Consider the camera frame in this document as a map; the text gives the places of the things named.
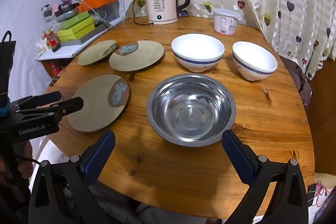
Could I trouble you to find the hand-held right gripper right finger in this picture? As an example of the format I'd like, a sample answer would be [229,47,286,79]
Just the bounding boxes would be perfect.
[222,130,309,224]

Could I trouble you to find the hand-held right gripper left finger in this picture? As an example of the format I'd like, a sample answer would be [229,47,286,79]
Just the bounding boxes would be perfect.
[28,131,116,224]

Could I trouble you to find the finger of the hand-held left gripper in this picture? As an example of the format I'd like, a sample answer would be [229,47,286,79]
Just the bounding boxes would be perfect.
[10,91,62,109]
[16,97,84,117]

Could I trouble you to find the olive plate with blue pattern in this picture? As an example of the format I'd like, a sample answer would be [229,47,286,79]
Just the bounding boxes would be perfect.
[78,40,118,66]
[109,40,165,72]
[67,74,130,132]

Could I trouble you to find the stainless steel bowl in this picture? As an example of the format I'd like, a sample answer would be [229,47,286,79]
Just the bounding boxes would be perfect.
[146,73,237,147]

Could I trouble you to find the small white blue-striped bowl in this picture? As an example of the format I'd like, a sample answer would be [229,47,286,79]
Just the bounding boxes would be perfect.
[232,41,278,82]

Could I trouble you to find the large white blue-striped bowl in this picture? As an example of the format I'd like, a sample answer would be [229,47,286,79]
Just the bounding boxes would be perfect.
[171,34,225,73]

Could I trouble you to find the person's left hand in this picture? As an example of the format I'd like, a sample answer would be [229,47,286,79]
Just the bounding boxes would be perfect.
[16,140,32,188]

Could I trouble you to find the white shelf board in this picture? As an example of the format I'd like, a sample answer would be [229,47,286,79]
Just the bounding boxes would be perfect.
[34,38,87,60]

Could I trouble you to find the person's grey trousers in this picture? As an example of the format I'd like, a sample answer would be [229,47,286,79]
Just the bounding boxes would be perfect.
[89,187,163,224]

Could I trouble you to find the red-label jar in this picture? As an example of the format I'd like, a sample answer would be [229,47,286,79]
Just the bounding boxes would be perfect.
[47,30,61,52]

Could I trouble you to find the lime green box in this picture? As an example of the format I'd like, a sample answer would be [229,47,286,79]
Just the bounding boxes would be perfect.
[56,17,95,42]

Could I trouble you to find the dark glass jar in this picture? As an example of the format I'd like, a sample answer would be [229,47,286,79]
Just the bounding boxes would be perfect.
[41,5,53,22]

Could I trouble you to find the dark green flat box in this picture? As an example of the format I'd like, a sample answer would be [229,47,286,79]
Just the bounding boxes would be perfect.
[60,11,91,29]

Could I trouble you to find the grey oval device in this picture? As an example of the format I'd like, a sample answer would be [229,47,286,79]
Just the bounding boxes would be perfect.
[54,4,79,22]

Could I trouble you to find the wooden cabinet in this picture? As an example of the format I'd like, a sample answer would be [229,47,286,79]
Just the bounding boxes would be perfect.
[307,59,336,174]

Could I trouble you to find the dark fabric chair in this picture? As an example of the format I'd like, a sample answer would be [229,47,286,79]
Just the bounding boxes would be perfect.
[278,55,311,106]

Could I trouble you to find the clear plastic storage box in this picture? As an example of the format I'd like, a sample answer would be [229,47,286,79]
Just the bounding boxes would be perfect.
[89,1,124,24]

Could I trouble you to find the white plastic tub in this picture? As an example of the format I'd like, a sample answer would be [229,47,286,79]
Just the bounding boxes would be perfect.
[212,7,241,36]

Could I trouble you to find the cream electric kettle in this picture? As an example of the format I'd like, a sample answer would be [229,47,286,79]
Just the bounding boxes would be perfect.
[142,0,190,25]

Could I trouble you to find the black kettle power cord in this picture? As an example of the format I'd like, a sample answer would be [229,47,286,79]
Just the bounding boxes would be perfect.
[130,0,151,25]

